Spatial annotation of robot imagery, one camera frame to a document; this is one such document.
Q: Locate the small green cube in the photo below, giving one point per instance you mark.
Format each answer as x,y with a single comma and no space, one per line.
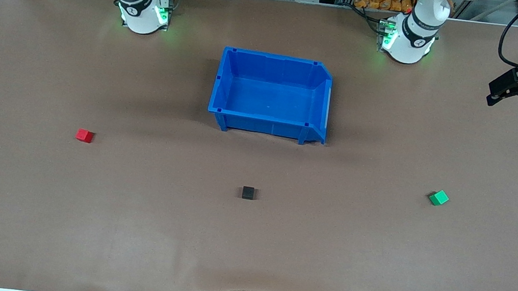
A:
439,198

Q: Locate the small red cube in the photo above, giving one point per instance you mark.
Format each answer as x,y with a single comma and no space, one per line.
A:
84,135

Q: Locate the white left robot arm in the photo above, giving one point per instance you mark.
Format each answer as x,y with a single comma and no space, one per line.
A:
407,45

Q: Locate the small black cube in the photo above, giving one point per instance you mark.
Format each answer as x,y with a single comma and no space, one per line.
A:
248,193

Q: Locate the blue plastic storage bin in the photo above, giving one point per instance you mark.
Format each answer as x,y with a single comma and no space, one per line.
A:
270,97

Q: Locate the brown table mat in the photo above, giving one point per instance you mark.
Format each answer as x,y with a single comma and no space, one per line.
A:
131,223

